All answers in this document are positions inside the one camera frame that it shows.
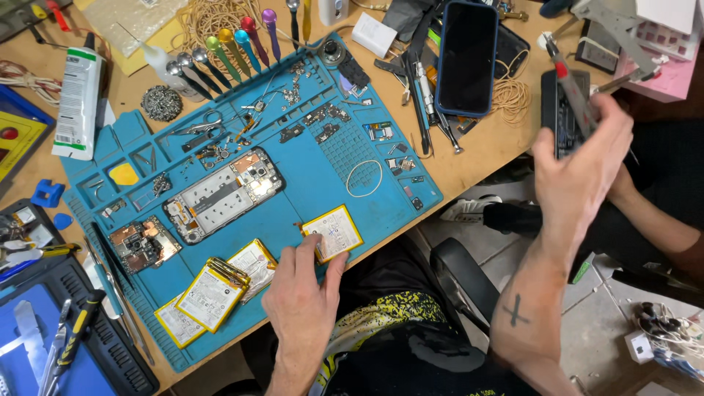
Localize person's right hand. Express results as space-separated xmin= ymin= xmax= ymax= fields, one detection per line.
xmin=530 ymin=92 xmax=637 ymax=249

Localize person's left hand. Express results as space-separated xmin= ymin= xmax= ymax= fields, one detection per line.
xmin=261 ymin=234 xmax=351 ymax=361

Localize yellow-edged white phone battery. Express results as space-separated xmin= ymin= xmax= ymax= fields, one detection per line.
xmin=299 ymin=204 xmax=364 ymax=265
xmin=153 ymin=295 xmax=208 ymax=351
xmin=174 ymin=257 xmax=252 ymax=334

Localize grey tool with red band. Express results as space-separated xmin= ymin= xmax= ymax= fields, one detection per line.
xmin=542 ymin=32 xmax=601 ymax=139

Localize silver wrapped phone battery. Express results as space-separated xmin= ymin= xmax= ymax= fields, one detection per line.
xmin=226 ymin=239 xmax=279 ymax=304

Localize black handheld phone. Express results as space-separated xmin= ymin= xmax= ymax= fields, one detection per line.
xmin=540 ymin=68 xmax=593 ymax=161

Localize heap of tan rubber bands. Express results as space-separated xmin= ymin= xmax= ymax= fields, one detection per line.
xmin=175 ymin=0 xmax=264 ymax=55
xmin=488 ymin=49 xmax=532 ymax=125

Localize person's black yellow clothing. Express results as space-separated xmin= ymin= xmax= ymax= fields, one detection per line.
xmin=241 ymin=235 xmax=546 ymax=396

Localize white rubber band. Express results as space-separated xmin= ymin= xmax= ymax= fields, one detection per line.
xmin=346 ymin=159 xmax=384 ymax=198

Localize small dark screen device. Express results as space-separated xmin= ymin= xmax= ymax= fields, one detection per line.
xmin=574 ymin=19 xmax=623 ymax=76

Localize opened smartphone without back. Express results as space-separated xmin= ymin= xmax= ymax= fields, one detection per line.
xmin=163 ymin=147 xmax=286 ymax=246

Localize blue silicone repair mat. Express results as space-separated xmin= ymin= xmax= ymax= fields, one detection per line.
xmin=59 ymin=32 xmax=444 ymax=373

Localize pink box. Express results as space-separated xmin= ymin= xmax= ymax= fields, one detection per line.
xmin=612 ymin=22 xmax=704 ymax=103

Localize black chair armrest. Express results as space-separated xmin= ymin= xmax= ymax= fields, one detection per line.
xmin=428 ymin=237 xmax=502 ymax=337

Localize black phone back cover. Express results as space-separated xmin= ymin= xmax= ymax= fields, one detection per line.
xmin=491 ymin=22 xmax=532 ymax=81

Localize silver precision screwdriver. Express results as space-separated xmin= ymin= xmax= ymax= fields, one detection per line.
xmin=414 ymin=60 xmax=464 ymax=155

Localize long metal tweezers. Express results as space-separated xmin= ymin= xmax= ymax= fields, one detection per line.
xmin=107 ymin=268 xmax=156 ymax=367

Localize blue cased smartphone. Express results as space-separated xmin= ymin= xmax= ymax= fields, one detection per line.
xmin=434 ymin=0 xmax=500 ymax=118

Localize long black tweezers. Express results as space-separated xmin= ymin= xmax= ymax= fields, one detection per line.
xmin=403 ymin=51 xmax=433 ymax=157

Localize small silver phone module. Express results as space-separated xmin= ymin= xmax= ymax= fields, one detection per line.
xmin=384 ymin=156 xmax=417 ymax=177

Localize heap of small phone parts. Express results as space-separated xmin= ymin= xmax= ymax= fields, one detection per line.
xmin=194 ymin=140 xmax=238 ymax=170

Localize blue green phone module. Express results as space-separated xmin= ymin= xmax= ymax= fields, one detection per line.
xmin=362 ymin=121 xmax=395 ymax=142

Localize thin black spudger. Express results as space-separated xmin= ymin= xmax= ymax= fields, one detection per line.
xmin=90 ymin=221 xmax=136 ymax=293

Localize black machine with blue pad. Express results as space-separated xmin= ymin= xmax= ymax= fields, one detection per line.
xmin=0 ymin=198 xmax=161 ymax=396

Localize small silver scissors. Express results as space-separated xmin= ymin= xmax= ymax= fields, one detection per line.
xmin=166 ymin=109 xmax=226 ymax=139

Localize heap of small metal screws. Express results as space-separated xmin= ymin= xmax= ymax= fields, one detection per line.
xmin=281 ymin=59 xmax=307 ymax=107

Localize yellow opening pick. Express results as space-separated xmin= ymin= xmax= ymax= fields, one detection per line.
xmin=108 ymin=162 xmax=140 ymax=187

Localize black yellow screwdriver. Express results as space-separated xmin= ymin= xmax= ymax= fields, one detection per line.
xmin=54 ymin=289 xmax=107 ymax=387

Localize black fabric pouch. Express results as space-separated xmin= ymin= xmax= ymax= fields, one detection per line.
xmin=382 ymin=0 xmax=442 ymax=44

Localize black perforated flex part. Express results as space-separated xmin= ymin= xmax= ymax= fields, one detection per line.
xmin=337 ymin=52 xmax=371 ymax=90

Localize yellow black utility knife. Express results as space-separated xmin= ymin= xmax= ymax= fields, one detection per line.
xmin=0 ymin=241 xmax=83 ymax=276

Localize white charger adapter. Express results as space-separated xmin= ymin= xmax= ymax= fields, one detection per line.
xmin=350 ymin=11 xmax=391 ymax=59

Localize black round knob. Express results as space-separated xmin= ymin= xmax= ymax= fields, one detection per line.
xmin=318 ymin=38 xmax=348 ymax=68

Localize row of coloured precision screwdrivers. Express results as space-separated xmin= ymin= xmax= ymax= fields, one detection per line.
xmin=164 ymin=8 xmax=283 ymax=103

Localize flat metal pry blade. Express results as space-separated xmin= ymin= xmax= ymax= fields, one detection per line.
xmin=0 ymin=299 xmax=49 ymax=388

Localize blue magnetizer block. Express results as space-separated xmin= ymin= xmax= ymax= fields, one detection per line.
xmin=30 ymin=179 xmax=66 ymax=209

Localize clear needle tip bottle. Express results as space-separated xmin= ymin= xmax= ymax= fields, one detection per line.
xmin=117 ymin=22 xmax=205 ymax=103

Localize black tool with silver cap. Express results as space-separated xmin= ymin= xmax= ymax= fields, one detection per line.
xmin=285 ymin=0 xmax=301 ymax=54

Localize white plastic device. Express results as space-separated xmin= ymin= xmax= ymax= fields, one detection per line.
xmin=317 ymin=0 xmax=351 ymax=27

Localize white green glue tube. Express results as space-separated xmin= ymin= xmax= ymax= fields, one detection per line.
xmin=52 ymin=33 xmax=106 ymax=162

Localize blue tray with yellow box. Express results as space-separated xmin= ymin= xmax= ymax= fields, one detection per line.
xmin=0 ymin=84 xmax=57 ymax=200

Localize bubble wrap bag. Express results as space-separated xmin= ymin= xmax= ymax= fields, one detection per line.
xmin=81 ymin=0 xmax=189 ymax=59

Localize grey box with hand tools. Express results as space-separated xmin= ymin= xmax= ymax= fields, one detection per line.
xmin=0 ymin=0 xmax=74 ymax=46

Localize grey metal bracket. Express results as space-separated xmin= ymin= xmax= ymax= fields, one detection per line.
xmin=569 ymin=0 xmax=659 ymax=79

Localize copper phone frame with board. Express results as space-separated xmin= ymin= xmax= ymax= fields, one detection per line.
xmin=107 ymin=215 xmax=183 ymax=275

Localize heap of cables and box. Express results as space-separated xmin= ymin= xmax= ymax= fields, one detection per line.
xmin=624 ymin=300 xmax=704 ymax=381

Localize blue handled pry tool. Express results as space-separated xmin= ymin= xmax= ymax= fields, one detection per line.
xmin=82 ymin=236 xmax=125 ymax=321

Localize white red cable bundle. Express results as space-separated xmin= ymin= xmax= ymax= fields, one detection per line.
xmin=0 ymin=59 xmax=63 ymax=107

